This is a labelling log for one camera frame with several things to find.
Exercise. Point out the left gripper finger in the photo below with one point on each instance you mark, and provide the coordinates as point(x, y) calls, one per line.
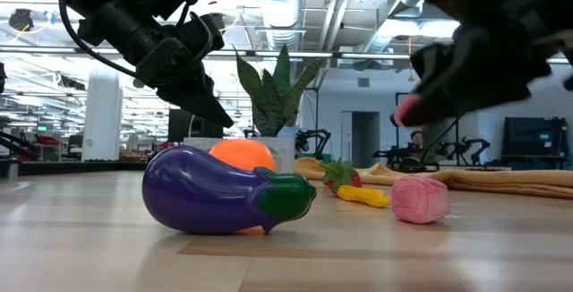
point(192, 92)

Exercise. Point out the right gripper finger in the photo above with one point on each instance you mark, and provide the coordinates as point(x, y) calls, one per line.
point(456, 99)

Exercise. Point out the clear plastic tupperware container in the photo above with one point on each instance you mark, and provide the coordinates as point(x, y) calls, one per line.
point(192, 143)

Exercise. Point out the pink toy raspberry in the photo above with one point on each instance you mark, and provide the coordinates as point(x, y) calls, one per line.
point(406, 107)
point(421, 200)

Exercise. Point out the orange toy fruit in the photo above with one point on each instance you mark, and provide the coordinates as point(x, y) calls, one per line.
point(244, 153)

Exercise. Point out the purple toy eggplant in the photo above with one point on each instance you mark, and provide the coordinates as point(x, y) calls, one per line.
point(201, 193)

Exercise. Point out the yellow toy corn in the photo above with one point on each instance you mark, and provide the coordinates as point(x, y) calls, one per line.
point(365, 196)

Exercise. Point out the leafy toy strawberry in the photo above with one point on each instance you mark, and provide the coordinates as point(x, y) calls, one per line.
point(340, 174)

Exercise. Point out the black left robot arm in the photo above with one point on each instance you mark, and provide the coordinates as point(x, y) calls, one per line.
point(125, 19)

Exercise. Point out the background black robot arm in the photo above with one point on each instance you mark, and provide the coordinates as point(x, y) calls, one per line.
point(309, 137)

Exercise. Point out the black background monitor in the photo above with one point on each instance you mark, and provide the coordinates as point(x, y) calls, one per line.
point(179, 128)

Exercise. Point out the person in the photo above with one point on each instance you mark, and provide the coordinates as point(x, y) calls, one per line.
point(417, 139)
point(292, 126)

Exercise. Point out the green snake plant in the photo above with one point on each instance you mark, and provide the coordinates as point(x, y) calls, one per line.
point(268, 104)

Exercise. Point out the background black robot arms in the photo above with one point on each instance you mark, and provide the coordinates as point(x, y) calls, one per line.
point(403, 163)

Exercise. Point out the black cabinet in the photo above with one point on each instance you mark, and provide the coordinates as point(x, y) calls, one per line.
point(532, 139)

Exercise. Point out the white building column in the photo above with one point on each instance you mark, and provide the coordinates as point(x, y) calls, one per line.
point(103, 113)

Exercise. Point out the overhead light bar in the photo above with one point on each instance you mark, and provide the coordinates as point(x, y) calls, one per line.
point(358, 55)

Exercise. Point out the yellow folded cloth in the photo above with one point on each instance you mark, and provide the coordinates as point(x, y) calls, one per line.
point(528, 182)

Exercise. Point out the white plant pot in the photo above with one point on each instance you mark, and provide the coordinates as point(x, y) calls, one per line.
point(292, 153)

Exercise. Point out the black table frame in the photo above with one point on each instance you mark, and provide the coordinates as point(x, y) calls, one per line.
point(89, 169)

